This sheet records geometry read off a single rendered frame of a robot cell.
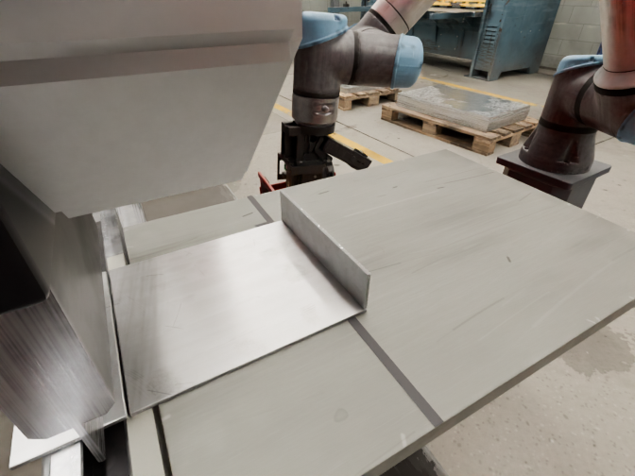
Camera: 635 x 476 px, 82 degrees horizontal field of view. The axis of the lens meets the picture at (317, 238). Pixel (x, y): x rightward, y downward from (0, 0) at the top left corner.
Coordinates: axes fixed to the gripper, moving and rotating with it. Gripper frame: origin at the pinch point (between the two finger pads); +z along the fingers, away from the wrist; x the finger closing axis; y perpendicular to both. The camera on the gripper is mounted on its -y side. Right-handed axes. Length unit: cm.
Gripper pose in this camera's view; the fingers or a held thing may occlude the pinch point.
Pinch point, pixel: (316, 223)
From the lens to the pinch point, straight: 71.8
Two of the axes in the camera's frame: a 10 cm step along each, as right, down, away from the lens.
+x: 4.1, 5.2, -7.5
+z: -0.8, 8.4, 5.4
